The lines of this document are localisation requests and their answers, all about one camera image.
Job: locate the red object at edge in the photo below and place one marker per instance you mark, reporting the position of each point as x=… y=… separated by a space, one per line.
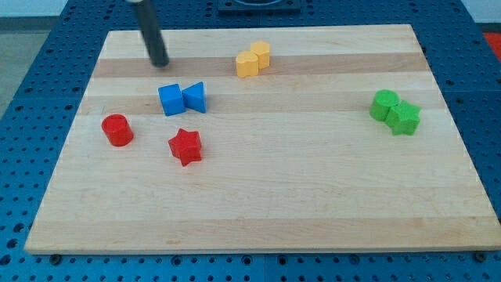
x=494 y=41

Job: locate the yellow hexagon block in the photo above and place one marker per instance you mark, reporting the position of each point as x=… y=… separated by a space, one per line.
x=262 y=51

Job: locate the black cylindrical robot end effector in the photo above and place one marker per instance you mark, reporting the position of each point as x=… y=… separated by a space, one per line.
x=151 y=33

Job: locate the green star block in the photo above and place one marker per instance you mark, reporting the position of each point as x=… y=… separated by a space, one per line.
x=403 y=119

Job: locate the red cylinder block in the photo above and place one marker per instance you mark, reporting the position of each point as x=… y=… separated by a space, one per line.
x=117 y=130

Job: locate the wooden board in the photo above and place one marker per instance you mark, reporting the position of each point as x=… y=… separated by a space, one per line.
x=291 y=159

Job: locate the green cylinder block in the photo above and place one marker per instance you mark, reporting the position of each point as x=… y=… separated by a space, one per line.
x=383 y=101

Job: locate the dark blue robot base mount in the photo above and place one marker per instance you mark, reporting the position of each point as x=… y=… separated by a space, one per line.
x=258 y=6

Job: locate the blue cube block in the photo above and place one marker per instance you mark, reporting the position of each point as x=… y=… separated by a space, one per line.
x=171 y=99

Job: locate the yellow heart block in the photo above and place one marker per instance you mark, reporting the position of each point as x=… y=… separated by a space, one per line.
x=247 y=64

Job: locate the blue triangle block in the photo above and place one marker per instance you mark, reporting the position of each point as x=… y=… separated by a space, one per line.
x=194 y=97

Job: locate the red star block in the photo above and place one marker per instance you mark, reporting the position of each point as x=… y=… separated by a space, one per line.
x=186 y=146

